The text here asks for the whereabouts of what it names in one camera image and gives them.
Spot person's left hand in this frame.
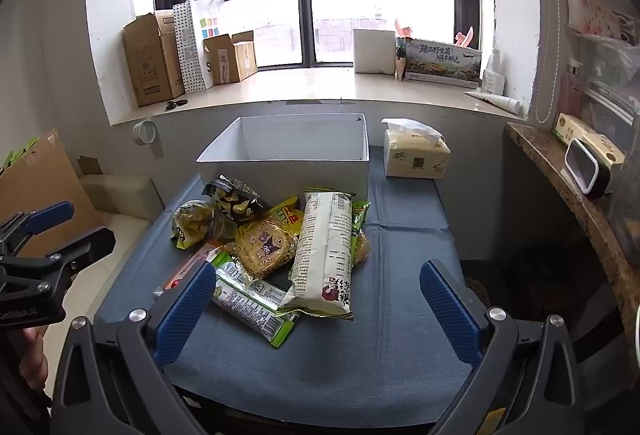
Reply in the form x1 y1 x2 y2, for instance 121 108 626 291
19 327 50 392

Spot round white pipe cap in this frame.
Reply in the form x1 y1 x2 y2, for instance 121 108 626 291
132 119 159 146

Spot small green snack packet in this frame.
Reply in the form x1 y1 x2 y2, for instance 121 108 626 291
350 200 372 266

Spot green packaging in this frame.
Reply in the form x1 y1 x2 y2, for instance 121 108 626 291
0 137 40 176

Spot tall white snack packet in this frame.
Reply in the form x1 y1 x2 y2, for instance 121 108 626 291
276 187 357 322

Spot cartoon print cookie packet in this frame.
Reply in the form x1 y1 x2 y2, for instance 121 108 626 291
227 217 298 278

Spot beige carton with green label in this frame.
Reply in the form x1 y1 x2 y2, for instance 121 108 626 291
552 112 627 166

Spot marble windowsill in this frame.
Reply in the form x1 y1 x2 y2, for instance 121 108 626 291
107 65 531 126

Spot clear plastic bag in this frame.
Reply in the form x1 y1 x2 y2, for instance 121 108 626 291
560 30 640 156

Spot white foam box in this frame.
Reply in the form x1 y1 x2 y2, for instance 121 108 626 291
353 28 397 74

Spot white tube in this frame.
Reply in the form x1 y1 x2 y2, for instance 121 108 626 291
464 90 521 113

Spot yellow ring print snack packet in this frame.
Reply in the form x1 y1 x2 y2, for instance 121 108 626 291
265 196 305 236

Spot brown cardboard sheet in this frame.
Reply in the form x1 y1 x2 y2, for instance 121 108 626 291
0 129 103 256

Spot white storage box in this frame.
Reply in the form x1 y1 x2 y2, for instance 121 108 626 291
196 115 371 210

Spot speckled stone counter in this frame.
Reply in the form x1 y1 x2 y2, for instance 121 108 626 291
504 122 640 366

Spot white paper bag coloured squares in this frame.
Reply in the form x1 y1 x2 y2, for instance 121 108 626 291
187 0 227 88

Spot black and white device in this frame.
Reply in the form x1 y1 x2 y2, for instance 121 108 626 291
564 137 613 198

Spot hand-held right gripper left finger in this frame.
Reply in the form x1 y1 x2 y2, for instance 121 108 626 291
50 259 218 435

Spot beige tissue pack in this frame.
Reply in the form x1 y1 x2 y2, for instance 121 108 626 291
381 117 452 180

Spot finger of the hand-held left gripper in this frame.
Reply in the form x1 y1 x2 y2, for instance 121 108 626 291
45 226 117 287
0 201 76 257

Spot small open cardboard box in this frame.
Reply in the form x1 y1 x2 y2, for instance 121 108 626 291
202 31 259 86

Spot yellow printed snack packet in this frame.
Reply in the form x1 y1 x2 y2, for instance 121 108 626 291
171 199 238 250

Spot polka dot paper bag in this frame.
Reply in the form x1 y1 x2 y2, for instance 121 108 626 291
173 0 213 93

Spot landscape print gift box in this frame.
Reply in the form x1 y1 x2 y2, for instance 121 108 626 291
397 37 483 88

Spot long green white snack packet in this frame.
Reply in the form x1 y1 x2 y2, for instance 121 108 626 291
207 247 301 348

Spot black and yellow snack packet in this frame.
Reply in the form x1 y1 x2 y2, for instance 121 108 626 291
201 175 265 221

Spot white plastic bottle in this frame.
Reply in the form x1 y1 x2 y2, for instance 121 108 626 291
480 49 507 96

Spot tall cardboard box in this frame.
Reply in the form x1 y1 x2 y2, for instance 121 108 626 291
123 12 186 108

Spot floral print packet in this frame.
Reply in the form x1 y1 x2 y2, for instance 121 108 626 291
566 0 636 40

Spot beige cardboard box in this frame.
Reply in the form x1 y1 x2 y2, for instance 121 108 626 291
77 156 166 221

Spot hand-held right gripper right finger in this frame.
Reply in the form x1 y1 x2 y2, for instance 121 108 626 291
419 259 586 435

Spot pink orange snack packet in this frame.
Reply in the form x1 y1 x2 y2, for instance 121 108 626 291
154 242 221 298

